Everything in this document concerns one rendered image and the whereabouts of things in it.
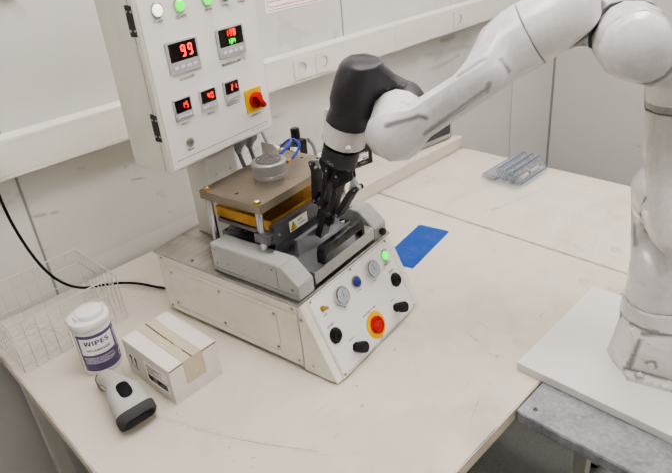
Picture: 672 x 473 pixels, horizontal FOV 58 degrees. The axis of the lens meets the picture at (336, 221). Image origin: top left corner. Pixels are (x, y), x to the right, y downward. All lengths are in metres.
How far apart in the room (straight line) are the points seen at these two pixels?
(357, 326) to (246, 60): 0.66
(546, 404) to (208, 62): 0.98
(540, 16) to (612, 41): 0.12
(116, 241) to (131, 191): 0.15
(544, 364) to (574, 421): 0.14
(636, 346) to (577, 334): 0.16
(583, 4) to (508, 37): 0.12
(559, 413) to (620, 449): 0.12
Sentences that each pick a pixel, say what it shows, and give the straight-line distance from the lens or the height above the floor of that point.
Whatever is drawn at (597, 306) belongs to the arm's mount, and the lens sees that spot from 1.52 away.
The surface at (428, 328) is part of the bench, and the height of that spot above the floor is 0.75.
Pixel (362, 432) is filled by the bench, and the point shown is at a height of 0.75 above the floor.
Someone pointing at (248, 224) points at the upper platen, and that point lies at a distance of 1.33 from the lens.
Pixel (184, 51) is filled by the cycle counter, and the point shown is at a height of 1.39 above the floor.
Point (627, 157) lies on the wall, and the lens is 3.67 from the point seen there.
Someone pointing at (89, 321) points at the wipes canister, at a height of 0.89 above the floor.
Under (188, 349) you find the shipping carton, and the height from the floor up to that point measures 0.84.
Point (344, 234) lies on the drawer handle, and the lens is 1.30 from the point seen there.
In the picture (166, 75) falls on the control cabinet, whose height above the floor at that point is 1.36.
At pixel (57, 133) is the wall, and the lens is 1.68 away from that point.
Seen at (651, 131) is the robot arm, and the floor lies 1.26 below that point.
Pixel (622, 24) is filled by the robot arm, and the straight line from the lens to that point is 1.00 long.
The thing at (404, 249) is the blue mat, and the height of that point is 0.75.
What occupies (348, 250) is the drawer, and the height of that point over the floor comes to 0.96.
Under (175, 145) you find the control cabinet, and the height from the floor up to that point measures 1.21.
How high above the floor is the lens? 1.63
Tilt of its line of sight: 28 degrees down
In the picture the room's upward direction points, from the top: 6 degrees counter-clockwise
